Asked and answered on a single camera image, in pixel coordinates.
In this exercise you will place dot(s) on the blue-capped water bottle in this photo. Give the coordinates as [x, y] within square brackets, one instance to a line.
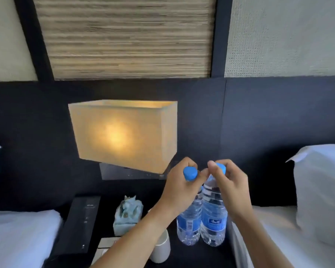
[188, 223]
[213, 220]

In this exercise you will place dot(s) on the light blue tissue box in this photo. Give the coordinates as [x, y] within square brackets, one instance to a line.
[127, 217]

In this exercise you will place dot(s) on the dark lamp base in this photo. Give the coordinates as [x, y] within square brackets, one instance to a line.
[122, 171]

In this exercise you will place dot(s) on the person's right forearm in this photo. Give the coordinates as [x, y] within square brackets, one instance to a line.
[261, 242]

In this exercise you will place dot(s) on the person's left hand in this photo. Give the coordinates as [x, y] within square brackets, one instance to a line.
[177, 192]

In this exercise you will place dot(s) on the person's right thumb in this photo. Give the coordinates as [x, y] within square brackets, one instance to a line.
[213, 168]

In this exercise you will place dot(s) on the person's right hand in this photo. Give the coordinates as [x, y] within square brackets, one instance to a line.
[234, 192]

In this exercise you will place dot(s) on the white cup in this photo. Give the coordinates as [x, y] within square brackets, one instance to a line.
[160, 249]

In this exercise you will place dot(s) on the person's left forearm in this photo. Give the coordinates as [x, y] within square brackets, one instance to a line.
[134, 242]

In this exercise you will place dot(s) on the person's left thumb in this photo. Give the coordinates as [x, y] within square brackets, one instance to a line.
[203, 175]

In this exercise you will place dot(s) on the black headboard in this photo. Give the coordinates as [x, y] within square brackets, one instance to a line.
[268, 122]

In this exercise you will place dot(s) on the woven straw wall panel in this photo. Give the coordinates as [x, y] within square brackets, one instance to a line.
[125, 39]

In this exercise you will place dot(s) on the white notepad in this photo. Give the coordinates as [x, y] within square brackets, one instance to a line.
[103, 248]

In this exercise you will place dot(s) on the beige rectangular lamp shade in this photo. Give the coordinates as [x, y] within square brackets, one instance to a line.
[122, 133]

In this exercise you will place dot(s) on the black control panel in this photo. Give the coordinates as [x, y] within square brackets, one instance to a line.
[81, 223]

